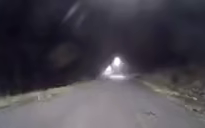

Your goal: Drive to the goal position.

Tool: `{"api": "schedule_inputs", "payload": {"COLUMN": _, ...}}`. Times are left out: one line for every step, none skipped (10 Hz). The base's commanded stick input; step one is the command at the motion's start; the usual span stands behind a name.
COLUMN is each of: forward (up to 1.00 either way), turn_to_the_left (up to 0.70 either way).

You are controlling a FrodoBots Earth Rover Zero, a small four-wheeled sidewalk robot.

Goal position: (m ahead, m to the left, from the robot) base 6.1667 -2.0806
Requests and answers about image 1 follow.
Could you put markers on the pale grass verge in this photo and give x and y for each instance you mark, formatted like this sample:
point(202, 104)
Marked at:
point(186, 87)
point(26, 97)

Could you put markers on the grey asphalt road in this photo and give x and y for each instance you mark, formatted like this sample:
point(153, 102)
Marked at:
point(100, 106)

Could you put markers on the dark wood of trees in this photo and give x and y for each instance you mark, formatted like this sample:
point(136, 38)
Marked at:
point(30, 50)

